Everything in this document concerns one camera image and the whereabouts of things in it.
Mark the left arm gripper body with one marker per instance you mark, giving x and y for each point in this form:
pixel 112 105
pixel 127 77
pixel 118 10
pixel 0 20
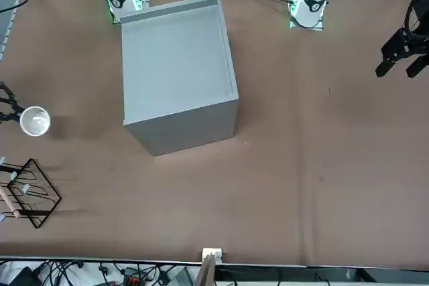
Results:
pixel 422 41

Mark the gray drawer cabinet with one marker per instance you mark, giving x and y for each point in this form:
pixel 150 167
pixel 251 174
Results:
pixel 174 58

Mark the red black electronic module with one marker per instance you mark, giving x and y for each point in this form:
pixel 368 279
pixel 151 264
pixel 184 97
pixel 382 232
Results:
pixel 134 279

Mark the ribbed power supply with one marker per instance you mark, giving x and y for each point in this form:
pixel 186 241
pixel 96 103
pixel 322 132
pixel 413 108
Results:
pixel 182 277

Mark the gray ribbed rail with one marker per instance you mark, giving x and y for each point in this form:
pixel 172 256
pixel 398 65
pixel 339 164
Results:
pixel 7 31

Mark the white post bracket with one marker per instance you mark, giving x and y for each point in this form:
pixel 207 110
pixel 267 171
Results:
pixel 216 254

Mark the aluminium profile post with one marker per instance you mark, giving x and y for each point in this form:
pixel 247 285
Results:
pixel 206 272

